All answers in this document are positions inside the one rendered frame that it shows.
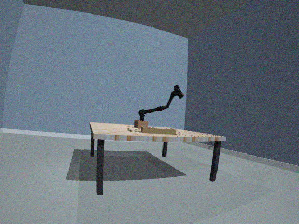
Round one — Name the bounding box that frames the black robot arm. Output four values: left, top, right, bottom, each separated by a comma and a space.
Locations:
138, 87, 184, 121

